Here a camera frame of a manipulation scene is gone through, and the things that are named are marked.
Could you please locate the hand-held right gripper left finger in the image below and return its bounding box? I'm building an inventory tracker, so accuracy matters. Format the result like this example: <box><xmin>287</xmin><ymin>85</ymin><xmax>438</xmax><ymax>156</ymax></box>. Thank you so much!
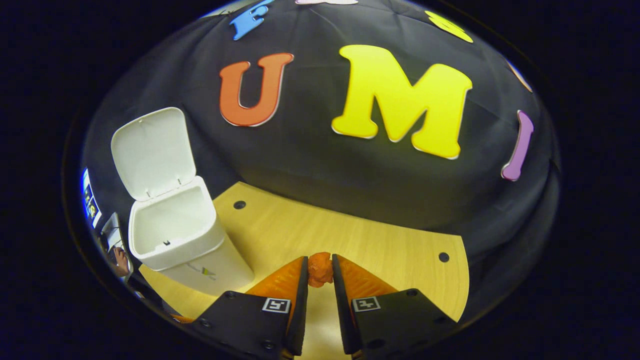
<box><xmin>192</xmin><ymin>256</ymin><xmax>310</xmax><ymax>358</ymax></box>

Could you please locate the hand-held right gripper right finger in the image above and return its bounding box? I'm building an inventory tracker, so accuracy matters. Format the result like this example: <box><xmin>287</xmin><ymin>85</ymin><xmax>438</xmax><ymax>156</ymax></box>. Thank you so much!
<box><xmin>331</xmin><ymin>253</ymin><xmax>457</xmax><ymax>357</ymax></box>

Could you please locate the orange paper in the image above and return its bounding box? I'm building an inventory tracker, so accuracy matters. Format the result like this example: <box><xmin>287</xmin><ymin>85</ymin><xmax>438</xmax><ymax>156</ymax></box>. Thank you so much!
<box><xmin>307</xmin><ymin>251</ymin><xmax>334</xmax><ymax>289</ymax></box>

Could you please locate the white desktop garbage bin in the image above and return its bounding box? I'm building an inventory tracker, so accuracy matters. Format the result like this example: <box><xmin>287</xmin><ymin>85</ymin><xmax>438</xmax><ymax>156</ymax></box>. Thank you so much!
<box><xmin>110</xmin><ymin>106</ymin><xmax>255</xmax><ymax>296</ymax></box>

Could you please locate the wooden desktop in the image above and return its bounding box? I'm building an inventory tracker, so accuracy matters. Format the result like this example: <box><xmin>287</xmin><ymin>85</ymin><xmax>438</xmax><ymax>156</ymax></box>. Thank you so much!
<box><xmin>139</xmin><ymin>181</ymin><xmax>471</xmax><ymax>360</ymax></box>

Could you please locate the black backdrop cloth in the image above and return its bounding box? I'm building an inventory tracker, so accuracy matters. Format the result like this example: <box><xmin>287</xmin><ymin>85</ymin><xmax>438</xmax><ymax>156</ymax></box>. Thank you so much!
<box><xmin>80</xmin><ymin>0</ymin><xmax>561</xmax><ymax>321</ymax></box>

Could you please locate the white side desk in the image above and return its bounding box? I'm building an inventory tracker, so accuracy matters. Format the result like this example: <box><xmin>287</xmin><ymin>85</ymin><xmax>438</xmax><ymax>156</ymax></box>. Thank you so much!
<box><xmin>102</xmin><ymin>212</ymin><xmax>134</xmax><ymax>282</ymax></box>

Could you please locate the computer monitor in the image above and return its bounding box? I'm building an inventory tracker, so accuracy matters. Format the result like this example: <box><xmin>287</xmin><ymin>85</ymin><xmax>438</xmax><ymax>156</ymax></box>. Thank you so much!
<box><xmin>81</xmin><ymin>168</ymin><xmax>103</xmax><ymax>229</ymax></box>

